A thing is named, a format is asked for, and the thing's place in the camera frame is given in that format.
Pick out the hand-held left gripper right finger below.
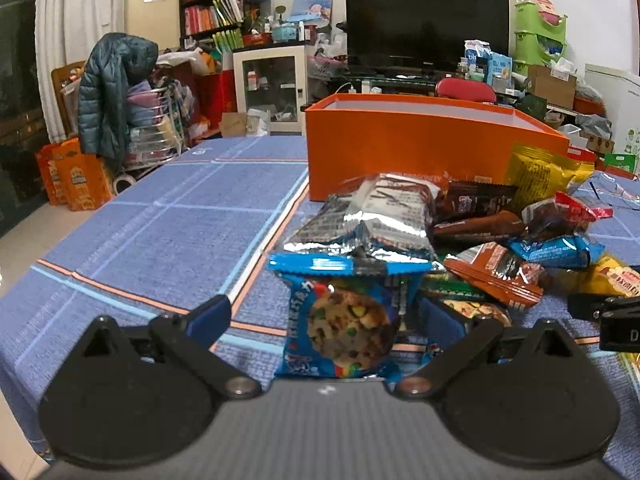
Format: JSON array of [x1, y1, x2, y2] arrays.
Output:
[[395, 305, 588, 401]]

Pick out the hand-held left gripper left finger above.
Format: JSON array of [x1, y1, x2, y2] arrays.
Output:
[[80, 294, 263, 401]]

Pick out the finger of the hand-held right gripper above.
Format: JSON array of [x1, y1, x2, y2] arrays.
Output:
[[567, 292, 613, 322]]

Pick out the blue cookie packet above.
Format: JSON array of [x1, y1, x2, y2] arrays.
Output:
[[267, 252, 432, 381]]

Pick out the orange box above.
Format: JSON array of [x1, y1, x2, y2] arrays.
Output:
[[304, 93, 571, 204]]

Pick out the yellow red-label snack packet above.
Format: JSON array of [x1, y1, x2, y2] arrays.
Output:
[[570, 254, 640, 297]]

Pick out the green snack packet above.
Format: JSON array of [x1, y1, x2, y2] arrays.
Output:
[[419, 275, 512, 326]]

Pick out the light blue snack packet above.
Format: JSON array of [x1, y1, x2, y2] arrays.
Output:
[[507, 234, 607, 270]]

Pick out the orange-brown snack packet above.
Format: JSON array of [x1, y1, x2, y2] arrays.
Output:
[[442, 242, 547, 309]]

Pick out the red snack packet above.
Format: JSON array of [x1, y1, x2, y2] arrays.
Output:
[[522, 190, 614, 242]]

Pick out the brown snack packet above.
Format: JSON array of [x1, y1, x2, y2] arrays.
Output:
[[432, 210, 527, 242]]

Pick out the dark brown chocolate packet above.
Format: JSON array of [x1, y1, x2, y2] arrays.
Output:
[[435, 180, 519, 217]]

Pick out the yellow snack bag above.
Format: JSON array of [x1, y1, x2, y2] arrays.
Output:
[[505, 142, 597, 203]]

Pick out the silver striped snack packet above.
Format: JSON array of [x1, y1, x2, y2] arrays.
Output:
[[282, 172, 442, 263]]

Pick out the orange shopping bags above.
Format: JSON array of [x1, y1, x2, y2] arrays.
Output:
[[35, 137, 117, 212]]

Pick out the metal rack with clothes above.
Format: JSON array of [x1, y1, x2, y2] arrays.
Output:
[[125, 77, 193, 167]]

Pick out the cardboard box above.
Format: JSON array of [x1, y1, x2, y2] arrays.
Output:
[[527, 64, 577, 110]]

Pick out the white glass-door cabinet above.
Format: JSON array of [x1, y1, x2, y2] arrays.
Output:
[[232, 45, 308, 136]]

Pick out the teal puffer jacket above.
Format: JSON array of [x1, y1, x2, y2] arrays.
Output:
[[77, 32, 160, 171]]

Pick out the red chair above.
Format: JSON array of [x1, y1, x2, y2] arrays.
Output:
[[434, 77, 498, 106]]

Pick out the blue and white cartons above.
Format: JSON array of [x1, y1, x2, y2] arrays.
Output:
[[462, 40, 514, 88]]

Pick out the green storage bins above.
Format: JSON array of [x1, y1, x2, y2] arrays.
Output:
[[514, 0, 568, 78]]

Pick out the dark bookshelf with books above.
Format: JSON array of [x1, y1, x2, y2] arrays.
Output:
[[178, 0, 275, 52]]

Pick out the beige standing air conditioner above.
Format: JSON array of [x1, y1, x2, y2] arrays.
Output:
[[125, 0, 182, 52]]

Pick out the black television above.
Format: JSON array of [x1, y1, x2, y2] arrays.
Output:
[[345, 0, 511, 73]]

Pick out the blue picture book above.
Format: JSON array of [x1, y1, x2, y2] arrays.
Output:
[[290, 0, 334, 25]]

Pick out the white curtain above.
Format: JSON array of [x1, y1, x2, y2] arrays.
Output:
[[35, 0, 132, 146]]

